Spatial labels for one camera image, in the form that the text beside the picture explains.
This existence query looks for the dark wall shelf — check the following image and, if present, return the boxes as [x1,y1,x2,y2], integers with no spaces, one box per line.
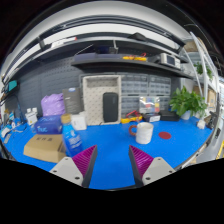
[70,53,194,80]

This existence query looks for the white mug with brown handle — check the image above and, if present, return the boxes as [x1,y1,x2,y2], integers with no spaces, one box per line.
[128,121,155,145]

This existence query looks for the flat black case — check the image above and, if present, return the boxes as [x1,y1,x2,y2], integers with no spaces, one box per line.
[159,110,181,122]

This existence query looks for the blue printed carton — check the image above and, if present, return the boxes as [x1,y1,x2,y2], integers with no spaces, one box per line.
[34,114,64,135]

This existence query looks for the clear organizer with coloured parts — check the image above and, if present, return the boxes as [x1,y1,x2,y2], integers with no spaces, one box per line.
[138,96,162,115]

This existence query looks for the grey oscilloscope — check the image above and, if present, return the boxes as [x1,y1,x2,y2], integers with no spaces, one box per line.
[159,52,182,70]

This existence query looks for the white shelving unit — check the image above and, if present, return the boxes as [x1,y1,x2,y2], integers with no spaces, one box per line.
[181,31,221,118]

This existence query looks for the white box with small bottles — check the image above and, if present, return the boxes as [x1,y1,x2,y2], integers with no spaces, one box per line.
[25,107,39,126]

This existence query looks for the beige pegboard tray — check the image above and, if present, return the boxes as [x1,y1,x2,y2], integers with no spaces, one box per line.
[82,74,122,126]

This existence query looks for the yellow tool with red cable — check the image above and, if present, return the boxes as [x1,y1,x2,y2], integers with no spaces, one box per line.
[122,53,148,62]

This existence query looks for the black box with white label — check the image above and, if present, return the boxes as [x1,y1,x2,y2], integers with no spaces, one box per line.
[142,113,162,123]

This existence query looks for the purple plastic bag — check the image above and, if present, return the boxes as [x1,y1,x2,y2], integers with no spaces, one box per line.
[40,92,66,117]

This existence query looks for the blue drink bottle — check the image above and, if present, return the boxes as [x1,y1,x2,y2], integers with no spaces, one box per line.
[60,113,84,158]

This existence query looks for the yellow multimeter with red leads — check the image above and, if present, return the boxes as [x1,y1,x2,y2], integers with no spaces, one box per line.
[120,110,144,125]

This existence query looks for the grey small-parts drawer cabinet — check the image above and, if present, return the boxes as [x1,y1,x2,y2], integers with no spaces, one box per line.
[120,73,173,118]

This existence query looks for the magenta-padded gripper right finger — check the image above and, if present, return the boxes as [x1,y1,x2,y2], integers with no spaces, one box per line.
[128,144,177,188]

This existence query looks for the flat round red coaster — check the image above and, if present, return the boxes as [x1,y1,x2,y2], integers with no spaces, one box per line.
[158,131,172,140]

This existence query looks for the small white adapter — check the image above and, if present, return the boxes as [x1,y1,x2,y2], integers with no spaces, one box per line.
[196,119,207,130]

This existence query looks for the brown cardboard box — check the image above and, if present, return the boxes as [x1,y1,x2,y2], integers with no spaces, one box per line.
[23,133,68,164]

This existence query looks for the black rectangular speaker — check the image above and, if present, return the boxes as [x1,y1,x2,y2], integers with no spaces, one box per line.
[102,92,120,124]

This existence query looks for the dark grey upright box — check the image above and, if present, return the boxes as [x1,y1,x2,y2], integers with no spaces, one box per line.
[62,87,83,115]

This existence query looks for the green potted plant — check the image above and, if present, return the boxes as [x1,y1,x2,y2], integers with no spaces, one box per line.
[169,85,209,121]

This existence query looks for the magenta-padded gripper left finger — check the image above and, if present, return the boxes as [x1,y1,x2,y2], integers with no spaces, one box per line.
[49,144,99,189]

